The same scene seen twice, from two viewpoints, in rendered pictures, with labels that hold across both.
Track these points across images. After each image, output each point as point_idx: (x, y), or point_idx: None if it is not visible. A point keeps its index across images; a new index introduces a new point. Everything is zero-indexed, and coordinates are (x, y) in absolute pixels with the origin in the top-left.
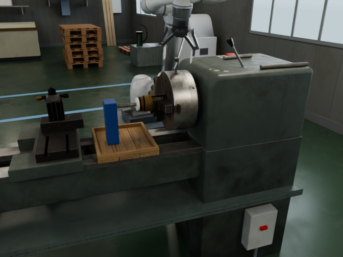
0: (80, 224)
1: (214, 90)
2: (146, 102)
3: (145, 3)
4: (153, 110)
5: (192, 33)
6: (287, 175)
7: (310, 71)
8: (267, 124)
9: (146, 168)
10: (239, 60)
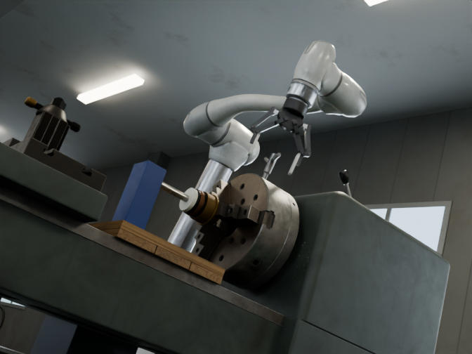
0: None
1: (334, 208)
2: (209, 199)
3: (208, 107)
4: (206, 228)
5: (307, 129)
6: None
7: (447, 263)
8: (390, 322)
9: (186, 305)
10: None
